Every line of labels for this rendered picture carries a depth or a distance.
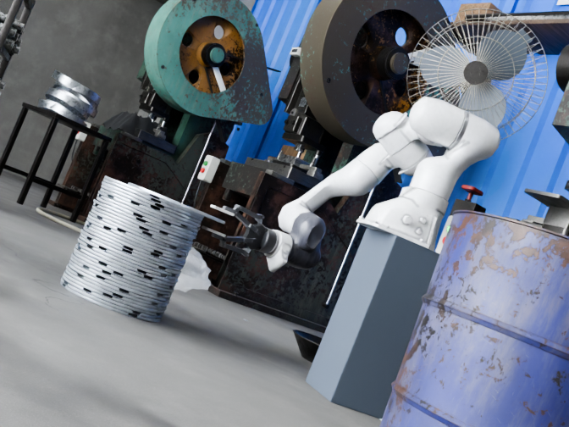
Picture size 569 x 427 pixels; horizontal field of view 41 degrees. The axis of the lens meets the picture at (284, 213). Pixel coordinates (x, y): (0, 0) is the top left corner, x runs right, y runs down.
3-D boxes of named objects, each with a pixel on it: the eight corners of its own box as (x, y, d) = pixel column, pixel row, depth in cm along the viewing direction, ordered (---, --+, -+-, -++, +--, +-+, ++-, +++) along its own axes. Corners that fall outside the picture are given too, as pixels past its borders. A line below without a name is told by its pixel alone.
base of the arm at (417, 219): (377, 225, 191) (398, 174, 192) (346, 219, 209) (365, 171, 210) (448, 257, 199) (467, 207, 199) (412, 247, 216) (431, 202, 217)
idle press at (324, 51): (218, 302, 330) (369, -65, 339) (135, 253, 413) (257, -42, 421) (448, 380, 415) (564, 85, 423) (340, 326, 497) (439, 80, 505)
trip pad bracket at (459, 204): (456, 253, 261) (477, 200, 262) (436, 246, 269) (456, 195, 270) (467, 258, 264) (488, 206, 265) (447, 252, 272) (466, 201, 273)
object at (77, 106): (18, 203, 424) (74, 71, 428) (-18, 185, 455) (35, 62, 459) (76, 224, 454) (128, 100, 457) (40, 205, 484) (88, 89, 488)
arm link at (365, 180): (383, 188, 243) (313, 256, 238) (350, 172, 258) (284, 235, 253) (367, 164, 237) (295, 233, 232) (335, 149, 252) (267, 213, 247)
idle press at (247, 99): (80, 224, 468) (190, -37, 476) (27, 194, 545) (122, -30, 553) (264, 289, 563) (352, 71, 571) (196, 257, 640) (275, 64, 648)
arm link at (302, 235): (295, 203, 241) (312, 213, 232) (326, 218, 248) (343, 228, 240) (269, 255, 242) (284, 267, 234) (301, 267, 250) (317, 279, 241)
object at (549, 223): (545, 234, 232) (561, 193, 233) (509, 225, 244) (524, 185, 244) (588, 258, 247) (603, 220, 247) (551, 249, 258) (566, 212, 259)
